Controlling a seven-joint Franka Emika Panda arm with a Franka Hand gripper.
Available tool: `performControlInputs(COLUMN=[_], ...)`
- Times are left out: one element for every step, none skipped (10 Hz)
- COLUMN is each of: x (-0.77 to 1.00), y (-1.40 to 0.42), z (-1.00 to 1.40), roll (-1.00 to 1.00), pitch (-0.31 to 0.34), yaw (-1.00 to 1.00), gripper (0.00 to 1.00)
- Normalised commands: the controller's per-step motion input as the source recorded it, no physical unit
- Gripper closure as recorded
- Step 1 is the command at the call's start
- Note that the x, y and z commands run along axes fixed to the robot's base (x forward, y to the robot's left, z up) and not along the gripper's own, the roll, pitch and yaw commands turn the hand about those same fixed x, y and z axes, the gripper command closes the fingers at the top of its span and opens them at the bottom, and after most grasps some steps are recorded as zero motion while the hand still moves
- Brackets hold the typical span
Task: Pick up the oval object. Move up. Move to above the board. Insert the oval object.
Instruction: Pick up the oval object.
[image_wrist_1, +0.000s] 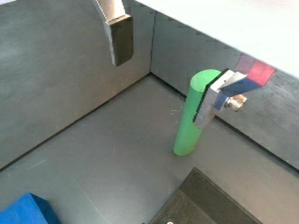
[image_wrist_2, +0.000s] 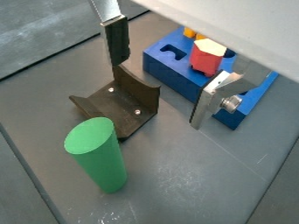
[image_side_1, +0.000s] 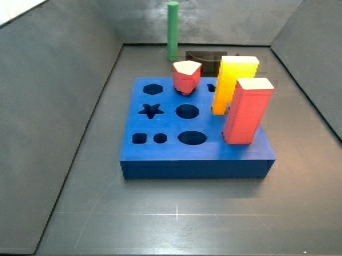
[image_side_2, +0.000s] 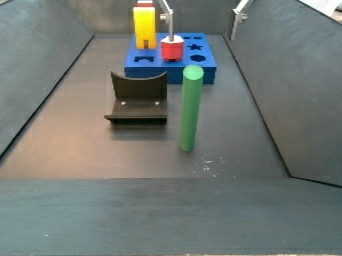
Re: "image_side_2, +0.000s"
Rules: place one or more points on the green oval cylinder peg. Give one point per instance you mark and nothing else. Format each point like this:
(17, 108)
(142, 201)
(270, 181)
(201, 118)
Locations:
(192, 93)

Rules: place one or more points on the red hexagonal peg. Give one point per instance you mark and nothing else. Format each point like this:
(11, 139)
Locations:
(173, 48)

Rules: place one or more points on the blue shape sorting board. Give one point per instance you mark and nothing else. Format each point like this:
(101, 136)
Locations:
(145, 62)

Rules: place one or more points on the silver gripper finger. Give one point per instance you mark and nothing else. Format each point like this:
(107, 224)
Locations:
(240, 16)
(168, 16)

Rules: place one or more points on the black curved holder stand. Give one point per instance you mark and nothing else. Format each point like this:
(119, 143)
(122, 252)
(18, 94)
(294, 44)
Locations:
(141, 100)

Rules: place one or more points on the yellow arch block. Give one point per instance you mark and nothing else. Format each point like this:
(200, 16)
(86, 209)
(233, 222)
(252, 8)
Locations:
(145, 27)

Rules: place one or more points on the red rectangular block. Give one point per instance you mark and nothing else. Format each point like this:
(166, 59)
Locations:
(145, 3)

